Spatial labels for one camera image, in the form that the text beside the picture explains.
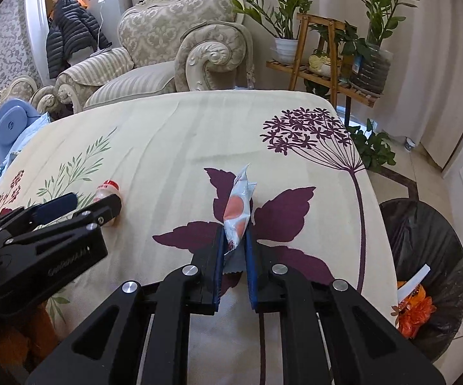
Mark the small white yogurt bottle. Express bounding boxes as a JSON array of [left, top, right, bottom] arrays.
[[93, 180, 122, 227]]

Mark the orange plastic bag ball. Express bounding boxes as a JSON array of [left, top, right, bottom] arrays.
[[391, 284, 436, 339]]

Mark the white teal paper box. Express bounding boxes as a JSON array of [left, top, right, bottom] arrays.
[[397, 264, 431, 303]]

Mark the white red snack packet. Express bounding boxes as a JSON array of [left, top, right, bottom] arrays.
[[223, 165, 257, 254]]

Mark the black lined trash bin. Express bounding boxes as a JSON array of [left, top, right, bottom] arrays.
[[380, 198, 463, 362]]

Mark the floral cream tablecloth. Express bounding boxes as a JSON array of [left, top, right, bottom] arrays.
[[0, 90, 396, 337]]

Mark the light blue cloth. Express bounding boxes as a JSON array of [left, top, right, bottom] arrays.
[[0, 113, 51, 179]]

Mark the blue massage pillow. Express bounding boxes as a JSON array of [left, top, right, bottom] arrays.
[[0, 98, 41, 164]]

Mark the black puffer jacket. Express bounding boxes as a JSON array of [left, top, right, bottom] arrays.
[[46, 0, 112, 79]]

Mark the ornate cream armchair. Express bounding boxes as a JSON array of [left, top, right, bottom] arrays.
[[31, 0, 255, 113]]

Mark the low green floor plant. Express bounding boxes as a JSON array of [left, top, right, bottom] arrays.
[[346, 119, 396, 170]]

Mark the wooden plant stand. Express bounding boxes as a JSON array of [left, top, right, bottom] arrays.
[[266, 14, 379, 120]]

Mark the small yellow flower pot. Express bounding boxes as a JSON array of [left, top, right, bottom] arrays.
[[308, 54, 332, 77]]

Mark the plant in white pot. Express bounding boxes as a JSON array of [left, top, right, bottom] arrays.
[[232, 0, 312, 64]]

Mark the white curtain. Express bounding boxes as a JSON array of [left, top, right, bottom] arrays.
[[129, 0, 463, 170]]

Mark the tall plant in dark pot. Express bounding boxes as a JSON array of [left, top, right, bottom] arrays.
[[350, 0, 418, 97]]

